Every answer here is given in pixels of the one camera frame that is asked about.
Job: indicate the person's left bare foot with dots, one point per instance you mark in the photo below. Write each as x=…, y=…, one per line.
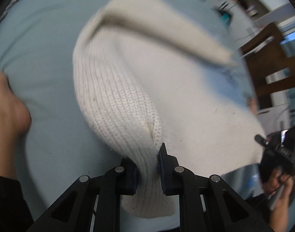
x=15, y=121

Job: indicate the white cabinet with shelf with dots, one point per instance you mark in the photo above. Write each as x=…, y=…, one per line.
x=249, y=17

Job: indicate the person's right hand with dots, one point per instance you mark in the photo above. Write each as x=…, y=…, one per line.
x=278, y=189

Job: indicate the white knit sweater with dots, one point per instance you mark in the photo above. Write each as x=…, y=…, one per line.
x=145, y=75

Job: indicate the black teal bag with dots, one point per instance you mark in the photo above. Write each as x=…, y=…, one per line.
x=225, y=15

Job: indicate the brown wooden chair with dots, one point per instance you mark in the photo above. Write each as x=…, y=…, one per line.
x=265, y=56

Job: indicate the light blue bed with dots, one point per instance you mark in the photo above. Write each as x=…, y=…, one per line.
x=37, y=39

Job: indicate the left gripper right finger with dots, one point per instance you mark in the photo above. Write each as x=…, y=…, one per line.
x=206, y=203

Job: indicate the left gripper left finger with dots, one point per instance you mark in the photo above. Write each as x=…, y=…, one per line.
x=91, y=203

